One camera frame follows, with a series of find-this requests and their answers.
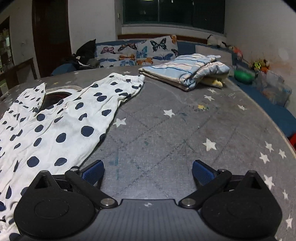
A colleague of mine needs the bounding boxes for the wooden shelf cabinet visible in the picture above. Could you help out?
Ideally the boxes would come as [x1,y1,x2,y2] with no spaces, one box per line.
[0,17,14,74]

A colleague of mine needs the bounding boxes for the orange and yellow plush toy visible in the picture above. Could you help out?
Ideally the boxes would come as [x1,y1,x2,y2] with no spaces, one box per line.
[251,59,270,72]

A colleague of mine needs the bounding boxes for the folded blue striped cloth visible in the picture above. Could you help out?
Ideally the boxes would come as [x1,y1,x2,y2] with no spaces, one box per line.
[138,53,230,91]

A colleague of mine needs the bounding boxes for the dark window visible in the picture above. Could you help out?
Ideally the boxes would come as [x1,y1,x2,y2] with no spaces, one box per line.
[115,0,226,34]

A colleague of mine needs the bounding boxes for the round built-in cooktop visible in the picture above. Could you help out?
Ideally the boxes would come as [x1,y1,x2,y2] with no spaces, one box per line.
[39,86,82,112]

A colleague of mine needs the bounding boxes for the grey star-print tablecloth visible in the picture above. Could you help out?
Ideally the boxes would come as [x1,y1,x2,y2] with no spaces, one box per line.
[0,66,296,241]

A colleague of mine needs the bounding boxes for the clear plastic storage box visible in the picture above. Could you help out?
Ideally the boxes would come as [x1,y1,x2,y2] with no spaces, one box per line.
[254,70,292,107]

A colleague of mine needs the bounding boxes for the black bag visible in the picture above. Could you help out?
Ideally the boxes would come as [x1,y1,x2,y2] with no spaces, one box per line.
[61,39,97,70]

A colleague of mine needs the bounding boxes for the pink plush toy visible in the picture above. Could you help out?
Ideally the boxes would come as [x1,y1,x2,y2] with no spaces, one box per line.
[228,46,244,61]

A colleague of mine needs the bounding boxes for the butterfly print cushion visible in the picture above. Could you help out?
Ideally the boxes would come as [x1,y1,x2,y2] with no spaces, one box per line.
[94,35,179,68]

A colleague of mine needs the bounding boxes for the white navy-dotted pants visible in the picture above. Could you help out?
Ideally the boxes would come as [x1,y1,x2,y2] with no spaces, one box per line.
[0,72,146,241]

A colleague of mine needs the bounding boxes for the dark wooden side table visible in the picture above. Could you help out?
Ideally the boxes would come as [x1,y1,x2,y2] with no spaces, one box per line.
[0,57,37,96]

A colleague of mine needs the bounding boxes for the grey pillow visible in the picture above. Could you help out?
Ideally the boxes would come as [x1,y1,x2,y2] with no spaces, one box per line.
[195,44,233,67]

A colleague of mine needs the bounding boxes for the black and white plush toy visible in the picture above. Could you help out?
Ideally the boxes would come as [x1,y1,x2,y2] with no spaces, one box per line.
[206,35,228,49]

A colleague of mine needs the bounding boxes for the green round object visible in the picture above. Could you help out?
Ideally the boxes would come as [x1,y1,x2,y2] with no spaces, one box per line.
[234,70,253,83]

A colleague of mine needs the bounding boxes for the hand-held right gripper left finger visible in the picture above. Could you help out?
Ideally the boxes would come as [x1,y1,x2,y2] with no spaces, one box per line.
[29,160,118,208]

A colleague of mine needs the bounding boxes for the dark wooden door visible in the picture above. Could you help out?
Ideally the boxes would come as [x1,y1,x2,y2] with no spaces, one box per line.
[32,0,72,78]

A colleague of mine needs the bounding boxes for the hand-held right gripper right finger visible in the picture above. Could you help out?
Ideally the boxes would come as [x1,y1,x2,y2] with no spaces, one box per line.
[179,160,266,208]

